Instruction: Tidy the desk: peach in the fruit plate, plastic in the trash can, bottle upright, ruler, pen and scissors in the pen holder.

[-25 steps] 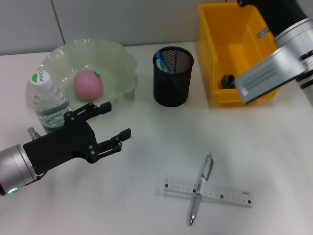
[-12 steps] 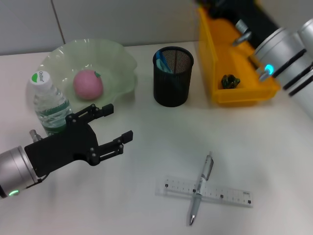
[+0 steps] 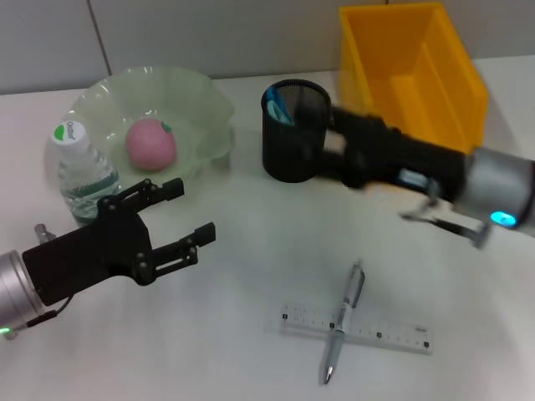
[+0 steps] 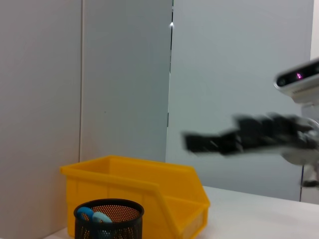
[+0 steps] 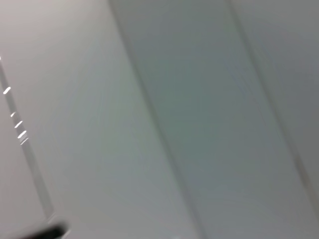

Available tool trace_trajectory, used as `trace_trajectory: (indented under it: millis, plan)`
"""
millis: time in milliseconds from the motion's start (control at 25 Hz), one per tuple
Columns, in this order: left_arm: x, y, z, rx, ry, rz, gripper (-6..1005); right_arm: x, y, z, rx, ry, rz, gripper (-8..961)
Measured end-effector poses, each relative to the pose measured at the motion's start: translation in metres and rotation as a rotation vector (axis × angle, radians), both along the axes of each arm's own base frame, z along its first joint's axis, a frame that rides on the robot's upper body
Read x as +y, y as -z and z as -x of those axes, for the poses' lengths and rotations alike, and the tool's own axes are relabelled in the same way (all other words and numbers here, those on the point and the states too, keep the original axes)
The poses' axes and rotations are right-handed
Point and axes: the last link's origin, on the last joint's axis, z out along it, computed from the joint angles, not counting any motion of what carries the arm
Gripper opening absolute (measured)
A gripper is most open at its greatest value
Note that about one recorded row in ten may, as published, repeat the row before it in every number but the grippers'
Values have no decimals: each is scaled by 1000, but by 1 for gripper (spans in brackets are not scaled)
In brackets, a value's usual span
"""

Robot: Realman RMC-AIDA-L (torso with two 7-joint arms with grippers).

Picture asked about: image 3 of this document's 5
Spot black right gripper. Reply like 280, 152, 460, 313
294, 104, 467, 197

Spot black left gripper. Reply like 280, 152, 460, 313
21, 177, 217, 306

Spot blue scissors with cover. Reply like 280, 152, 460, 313
265, 86, 297, 125

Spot pink toy peach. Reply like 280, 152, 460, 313
124, 118, 177, 171

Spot clear green-label water bottle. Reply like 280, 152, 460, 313
45, 119, 125, 227

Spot black mesh pen holder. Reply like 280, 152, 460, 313
261, 79, 334, 185

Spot green wavy glass fruit plate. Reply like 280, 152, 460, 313
62, 65, 237, 206

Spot silver ballpoint pen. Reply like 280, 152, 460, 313
321, 258, 367, 385

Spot transparent plastic ruler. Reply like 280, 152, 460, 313
265, 298, 434, 356

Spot yellow plastic bin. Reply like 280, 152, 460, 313
337, 2, 489, 154

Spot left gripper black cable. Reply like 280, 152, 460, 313
24, 223, 70, 331

